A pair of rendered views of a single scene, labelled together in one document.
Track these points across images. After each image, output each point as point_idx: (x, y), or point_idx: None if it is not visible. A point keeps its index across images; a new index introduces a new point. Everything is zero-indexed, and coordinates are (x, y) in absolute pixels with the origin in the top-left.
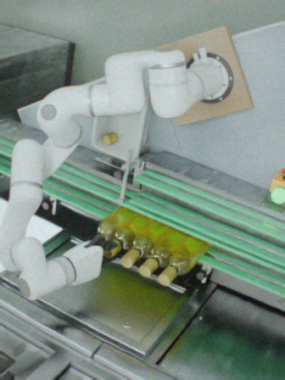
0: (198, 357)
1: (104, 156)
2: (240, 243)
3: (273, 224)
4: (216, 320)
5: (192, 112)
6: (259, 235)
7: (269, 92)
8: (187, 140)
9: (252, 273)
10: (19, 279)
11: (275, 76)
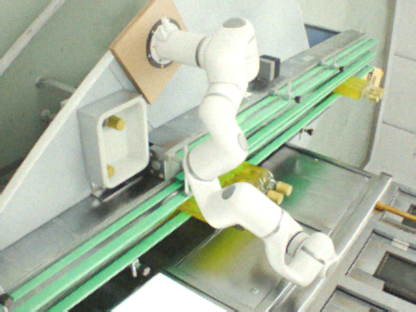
0: (317, 210)
1: (99, 193)
2: (256, 137)
3: (256, 109)
4: None
5: (159, 83)
6: None
7: (196, 25)
8: (152, 112)
9: (255, 152)
10: (328, 268)
11: (198, 10)
